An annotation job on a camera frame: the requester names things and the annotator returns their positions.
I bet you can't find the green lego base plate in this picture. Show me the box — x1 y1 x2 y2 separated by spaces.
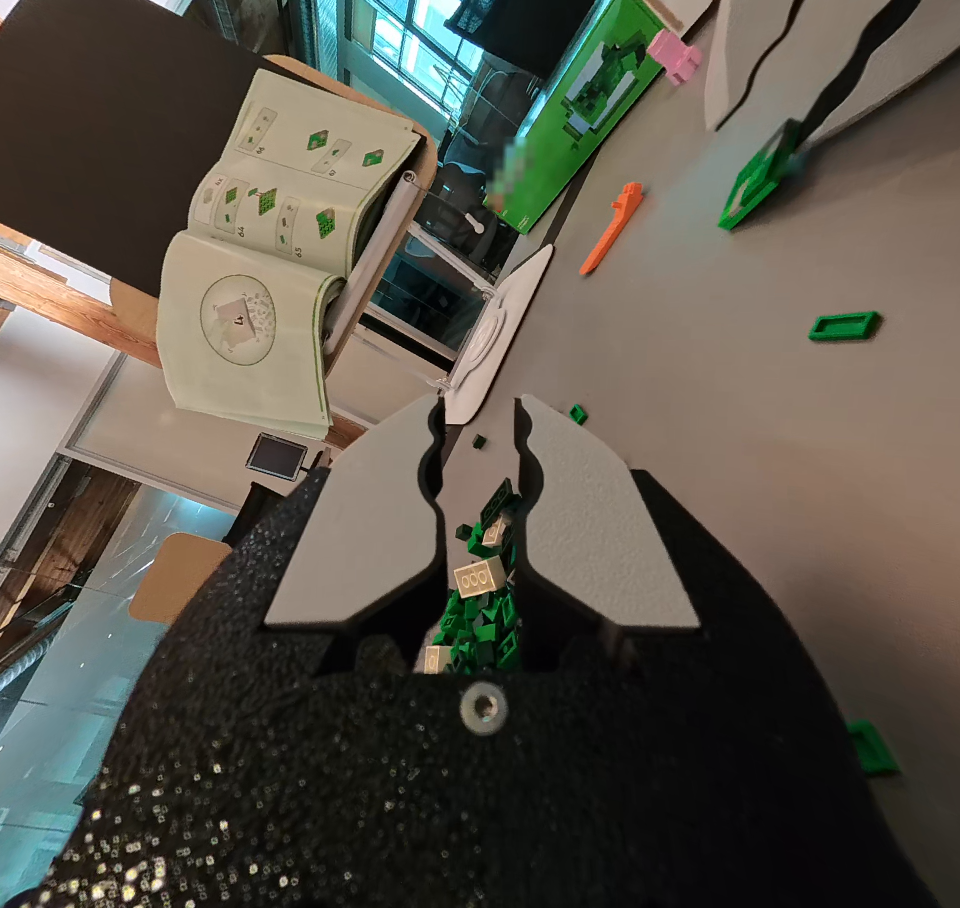
717 119 808 231

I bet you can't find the small wall tablet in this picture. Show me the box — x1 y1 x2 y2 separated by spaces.
246 432 309 483

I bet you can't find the brown wooden board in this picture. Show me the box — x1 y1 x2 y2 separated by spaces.
129 533 234 626

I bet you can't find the pink lego pig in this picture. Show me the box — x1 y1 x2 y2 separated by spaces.
647 29 704 86

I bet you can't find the green lego frame piece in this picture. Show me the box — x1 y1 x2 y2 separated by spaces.
808 310 881 343
846 719 901 776

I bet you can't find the open instruction booklet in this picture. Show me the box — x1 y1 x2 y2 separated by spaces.
155 68 423 434

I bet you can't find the green lego set box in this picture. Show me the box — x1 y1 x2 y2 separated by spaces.
483 0 670 236

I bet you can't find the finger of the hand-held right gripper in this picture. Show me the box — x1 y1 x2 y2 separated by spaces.
798 0 960 146
705 0 837 133

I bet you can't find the white flat base plate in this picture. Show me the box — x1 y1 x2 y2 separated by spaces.
442 243 556 426

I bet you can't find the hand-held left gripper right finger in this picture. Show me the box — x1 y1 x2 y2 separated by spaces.
512 394 702 635

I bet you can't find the dark office chair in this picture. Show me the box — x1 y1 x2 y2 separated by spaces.
431 161 502 249

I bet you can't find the wooden ceiling beam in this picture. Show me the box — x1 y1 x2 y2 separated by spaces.
0 225 162 369

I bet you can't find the orange brick separator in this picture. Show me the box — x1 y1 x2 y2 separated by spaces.
579 182 645 278

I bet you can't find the black mesh office chair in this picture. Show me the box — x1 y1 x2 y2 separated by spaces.
444 0 622 80

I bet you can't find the large glass window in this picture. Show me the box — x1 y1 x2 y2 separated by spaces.
322 0 541 144

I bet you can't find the pile of lego bricks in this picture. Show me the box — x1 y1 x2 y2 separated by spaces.
423 476 526 675

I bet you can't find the black panel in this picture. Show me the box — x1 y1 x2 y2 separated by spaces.
0 0 320 298

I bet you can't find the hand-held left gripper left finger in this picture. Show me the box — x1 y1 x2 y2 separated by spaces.
262 394 448 635

